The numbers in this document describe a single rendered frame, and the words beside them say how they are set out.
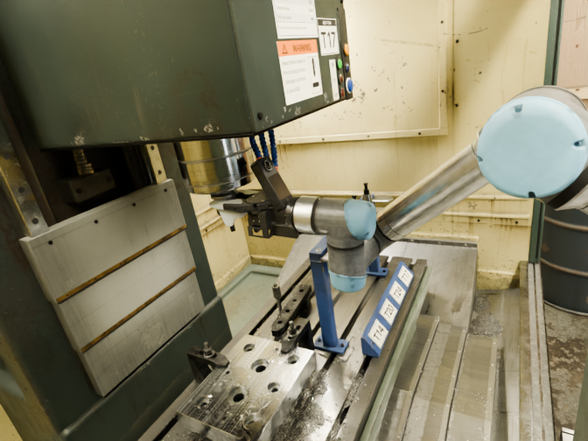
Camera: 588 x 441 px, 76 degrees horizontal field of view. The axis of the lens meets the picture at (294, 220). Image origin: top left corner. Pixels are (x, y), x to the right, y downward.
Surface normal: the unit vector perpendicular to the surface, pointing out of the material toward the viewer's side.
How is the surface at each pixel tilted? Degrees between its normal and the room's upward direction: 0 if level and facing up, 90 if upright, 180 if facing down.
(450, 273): 24
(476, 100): 92
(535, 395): 0
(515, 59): 90
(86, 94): 90
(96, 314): 90
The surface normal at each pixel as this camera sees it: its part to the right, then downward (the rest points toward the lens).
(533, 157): -0.68, 0.30
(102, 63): -0.47, 0.40
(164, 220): 0.86, 0.05
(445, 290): -0.33, -0.68
